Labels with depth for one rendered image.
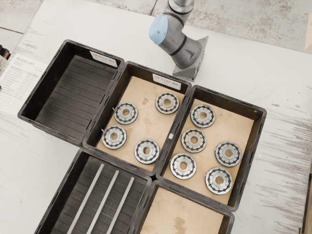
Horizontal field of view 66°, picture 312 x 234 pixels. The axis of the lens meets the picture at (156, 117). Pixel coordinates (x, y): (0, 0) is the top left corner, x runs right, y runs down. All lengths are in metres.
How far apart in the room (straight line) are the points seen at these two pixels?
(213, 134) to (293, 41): 1.60
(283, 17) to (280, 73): 1.26
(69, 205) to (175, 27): 0.85
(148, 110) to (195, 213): 0.45
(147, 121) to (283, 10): 1.92
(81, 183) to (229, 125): 0.64
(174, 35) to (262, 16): 1.53
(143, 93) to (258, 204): 0.68
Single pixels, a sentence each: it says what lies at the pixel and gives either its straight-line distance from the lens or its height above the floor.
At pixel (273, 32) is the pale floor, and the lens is 2.46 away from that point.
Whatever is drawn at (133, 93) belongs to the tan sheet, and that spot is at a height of 0.83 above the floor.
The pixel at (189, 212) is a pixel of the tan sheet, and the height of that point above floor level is 0.83.
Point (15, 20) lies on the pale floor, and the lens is 2.82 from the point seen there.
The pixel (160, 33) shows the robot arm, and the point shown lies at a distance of 1.08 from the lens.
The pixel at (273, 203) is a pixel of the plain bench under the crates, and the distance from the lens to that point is 1.19.
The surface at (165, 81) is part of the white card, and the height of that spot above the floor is 0.89.
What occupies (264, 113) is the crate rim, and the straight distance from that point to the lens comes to 1.00.
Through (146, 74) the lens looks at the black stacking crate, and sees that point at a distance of 1.05.
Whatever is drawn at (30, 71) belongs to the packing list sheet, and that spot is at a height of 0.70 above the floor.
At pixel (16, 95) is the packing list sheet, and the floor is 0.70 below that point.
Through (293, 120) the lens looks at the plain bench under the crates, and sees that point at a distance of 1.30.
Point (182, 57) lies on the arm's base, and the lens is 1.14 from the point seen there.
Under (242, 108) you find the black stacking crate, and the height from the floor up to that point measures 0.90.
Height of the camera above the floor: 1.80
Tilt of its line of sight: 71 degrees down
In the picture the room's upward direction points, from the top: 9 degrees counter-clockwise
